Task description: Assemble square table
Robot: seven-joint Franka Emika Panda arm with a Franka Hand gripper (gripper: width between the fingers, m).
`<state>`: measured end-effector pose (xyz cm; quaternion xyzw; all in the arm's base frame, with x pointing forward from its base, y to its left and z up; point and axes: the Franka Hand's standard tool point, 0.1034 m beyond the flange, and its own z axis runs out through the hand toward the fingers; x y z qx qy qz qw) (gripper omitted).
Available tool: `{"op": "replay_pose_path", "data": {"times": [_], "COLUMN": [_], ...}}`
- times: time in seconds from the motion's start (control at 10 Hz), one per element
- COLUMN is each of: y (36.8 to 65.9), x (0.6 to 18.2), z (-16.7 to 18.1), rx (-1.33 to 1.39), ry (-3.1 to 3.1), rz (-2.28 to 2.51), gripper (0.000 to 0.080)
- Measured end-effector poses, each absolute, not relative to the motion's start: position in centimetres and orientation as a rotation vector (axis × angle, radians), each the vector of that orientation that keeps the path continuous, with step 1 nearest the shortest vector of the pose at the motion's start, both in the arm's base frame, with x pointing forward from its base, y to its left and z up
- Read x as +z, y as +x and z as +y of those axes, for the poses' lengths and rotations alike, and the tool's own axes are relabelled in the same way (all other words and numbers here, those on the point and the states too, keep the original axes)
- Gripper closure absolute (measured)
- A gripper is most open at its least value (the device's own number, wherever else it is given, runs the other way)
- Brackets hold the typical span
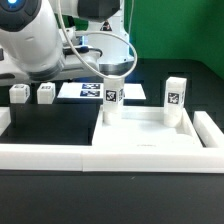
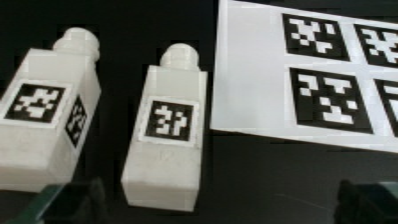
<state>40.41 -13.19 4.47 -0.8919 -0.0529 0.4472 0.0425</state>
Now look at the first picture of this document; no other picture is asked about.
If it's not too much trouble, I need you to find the white square table top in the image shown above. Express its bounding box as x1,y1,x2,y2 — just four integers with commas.
92,106,202,148

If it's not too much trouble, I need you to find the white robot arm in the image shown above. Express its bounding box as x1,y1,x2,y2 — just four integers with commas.
0,0,137,86

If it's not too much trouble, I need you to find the white U-shaped fence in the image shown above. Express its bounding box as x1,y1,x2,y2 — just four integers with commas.
0,111,224,173

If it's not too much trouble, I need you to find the white marker base plate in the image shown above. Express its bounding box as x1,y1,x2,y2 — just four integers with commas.
57,82,146,100

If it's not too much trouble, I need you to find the white cable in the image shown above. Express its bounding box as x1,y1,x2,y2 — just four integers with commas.
56,0,138,81

